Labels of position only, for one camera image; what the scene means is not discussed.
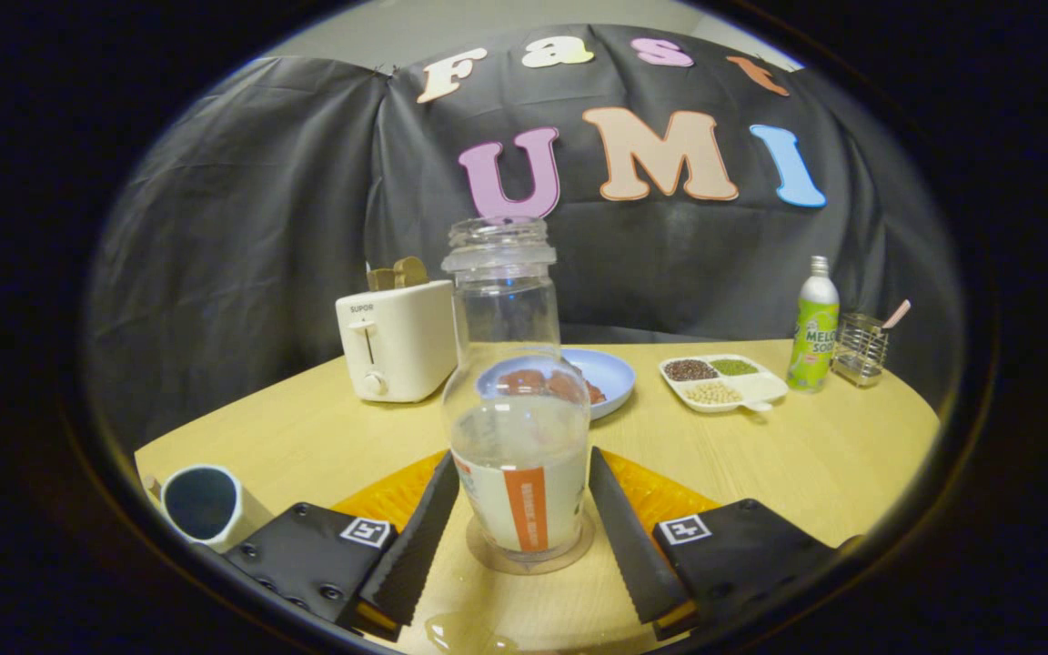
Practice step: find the white divided dish with beans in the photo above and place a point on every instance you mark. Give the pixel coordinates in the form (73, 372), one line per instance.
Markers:
(724, 382)

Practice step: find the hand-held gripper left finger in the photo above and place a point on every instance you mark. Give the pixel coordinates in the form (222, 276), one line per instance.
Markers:
(415, 546)

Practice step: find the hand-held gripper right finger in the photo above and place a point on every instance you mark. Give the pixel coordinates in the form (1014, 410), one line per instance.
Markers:
(633, 546)

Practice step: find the spilled juice puddle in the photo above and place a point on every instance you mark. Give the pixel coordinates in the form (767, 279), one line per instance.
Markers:
(465, 632)

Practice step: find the green soda bottle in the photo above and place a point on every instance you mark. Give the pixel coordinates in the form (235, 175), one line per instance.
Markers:
(813, 337)

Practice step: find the wooden table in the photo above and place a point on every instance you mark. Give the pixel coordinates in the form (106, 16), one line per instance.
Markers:
(806, 455)

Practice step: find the pink spoon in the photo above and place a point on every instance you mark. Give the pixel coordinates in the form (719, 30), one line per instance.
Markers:
(897, 314)

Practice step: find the round cork coaster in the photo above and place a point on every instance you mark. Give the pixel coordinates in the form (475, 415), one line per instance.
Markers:
(486, 558)

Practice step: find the clear glass juice bottle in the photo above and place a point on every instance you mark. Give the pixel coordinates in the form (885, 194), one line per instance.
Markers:
(519, 455)

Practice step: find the white toaster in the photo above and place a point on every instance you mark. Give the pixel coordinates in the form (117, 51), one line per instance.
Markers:
(401, 346)

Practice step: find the black backdrop cloth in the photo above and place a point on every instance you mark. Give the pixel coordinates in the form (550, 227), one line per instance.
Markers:
(233, 227)

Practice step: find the brown food pieces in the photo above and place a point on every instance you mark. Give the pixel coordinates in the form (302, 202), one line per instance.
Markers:
(595, 395)

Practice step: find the toast slices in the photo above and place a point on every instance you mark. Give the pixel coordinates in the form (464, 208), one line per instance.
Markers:
(401, 273)

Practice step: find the blue plate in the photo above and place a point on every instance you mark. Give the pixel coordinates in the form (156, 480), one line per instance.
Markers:
(613, 373)

